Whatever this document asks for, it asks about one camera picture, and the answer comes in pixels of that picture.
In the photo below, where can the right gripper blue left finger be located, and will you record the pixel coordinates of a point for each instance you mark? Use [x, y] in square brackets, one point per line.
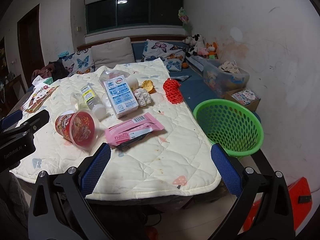
[92, 168]

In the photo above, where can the white blue milk carton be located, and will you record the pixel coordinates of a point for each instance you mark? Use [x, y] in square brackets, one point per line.
[120, 95]

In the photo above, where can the clear plastic bag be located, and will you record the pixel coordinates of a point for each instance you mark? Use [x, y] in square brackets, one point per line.
[110, 74]

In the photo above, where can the beige pillow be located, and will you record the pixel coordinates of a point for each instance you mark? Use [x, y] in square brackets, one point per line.
[112, 53]

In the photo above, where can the red foam fruit net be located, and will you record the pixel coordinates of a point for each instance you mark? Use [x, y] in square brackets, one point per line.
[172, 91]

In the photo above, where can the dark wooden door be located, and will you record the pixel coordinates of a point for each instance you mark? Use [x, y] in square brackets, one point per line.
[29, 44]

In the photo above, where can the clear plastic dome lid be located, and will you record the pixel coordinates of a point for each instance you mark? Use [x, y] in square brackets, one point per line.
[106, 102]

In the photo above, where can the white paper cup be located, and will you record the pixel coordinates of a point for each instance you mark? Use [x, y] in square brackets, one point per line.
[132, 82]

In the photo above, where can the dark clothes pile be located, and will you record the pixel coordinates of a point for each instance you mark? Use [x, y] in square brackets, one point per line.
[55, 69]

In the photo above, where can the blue sofa cushion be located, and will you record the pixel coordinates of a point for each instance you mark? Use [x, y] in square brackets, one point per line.
[193, 89]

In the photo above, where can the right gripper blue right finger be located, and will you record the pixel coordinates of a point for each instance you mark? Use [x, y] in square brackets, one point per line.
[228, 168]

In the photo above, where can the white tissue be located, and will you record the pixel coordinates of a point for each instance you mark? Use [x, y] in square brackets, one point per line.
[142, 96]

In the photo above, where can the hanging colourful flower decoration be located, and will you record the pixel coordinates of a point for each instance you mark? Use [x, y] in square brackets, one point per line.
[182, 15]

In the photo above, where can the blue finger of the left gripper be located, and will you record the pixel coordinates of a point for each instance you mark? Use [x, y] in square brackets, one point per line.
[10, 120]
[29, 127]

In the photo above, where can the black white cow plush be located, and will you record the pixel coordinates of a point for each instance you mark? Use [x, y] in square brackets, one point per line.
[196, 46]

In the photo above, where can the right butterfly pillow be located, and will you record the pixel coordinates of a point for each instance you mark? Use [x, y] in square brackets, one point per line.
[172, 55]

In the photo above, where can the green tissue box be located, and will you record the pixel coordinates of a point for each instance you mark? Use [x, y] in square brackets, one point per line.
[48, 81]

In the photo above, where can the clear plastic jelly cup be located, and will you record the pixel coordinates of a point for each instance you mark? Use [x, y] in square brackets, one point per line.
[78, 102]

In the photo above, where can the red instant noodle cup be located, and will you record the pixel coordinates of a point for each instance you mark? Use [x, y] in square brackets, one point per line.
[81, 128]

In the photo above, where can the pink snack wrapper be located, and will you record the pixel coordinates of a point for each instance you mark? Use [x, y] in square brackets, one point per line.
[126, 133]

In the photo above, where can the cardboard box with books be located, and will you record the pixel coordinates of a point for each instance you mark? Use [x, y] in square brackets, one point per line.
[245, 97]

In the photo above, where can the orange chip piece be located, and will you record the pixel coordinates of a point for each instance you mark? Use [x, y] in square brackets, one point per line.
[148, 86]

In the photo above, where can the cream quilted table cover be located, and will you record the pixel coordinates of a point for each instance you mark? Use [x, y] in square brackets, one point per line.
[157, 150]

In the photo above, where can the green perforated plastic basket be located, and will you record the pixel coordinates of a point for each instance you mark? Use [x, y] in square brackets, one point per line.
[231, 125]

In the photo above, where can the dark window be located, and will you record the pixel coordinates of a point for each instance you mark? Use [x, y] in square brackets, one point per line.
[112, 14]

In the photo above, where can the red plastic stool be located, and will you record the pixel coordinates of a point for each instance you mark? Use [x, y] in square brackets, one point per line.
[301, 201]

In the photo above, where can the clear plastic storage bin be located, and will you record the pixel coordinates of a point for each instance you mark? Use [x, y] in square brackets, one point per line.
[216, 78]

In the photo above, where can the left butterfly pillow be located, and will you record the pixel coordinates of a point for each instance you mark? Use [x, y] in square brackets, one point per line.
[80, 62]

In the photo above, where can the orange fox plush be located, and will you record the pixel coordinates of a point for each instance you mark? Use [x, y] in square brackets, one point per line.
[211, 50]

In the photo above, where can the butterfly pillow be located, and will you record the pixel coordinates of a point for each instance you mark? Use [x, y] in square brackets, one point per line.
[172, 55]
[80, 62]

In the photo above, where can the clear bottle yellow green label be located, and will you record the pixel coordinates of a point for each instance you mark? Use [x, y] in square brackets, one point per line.
[93, 102]

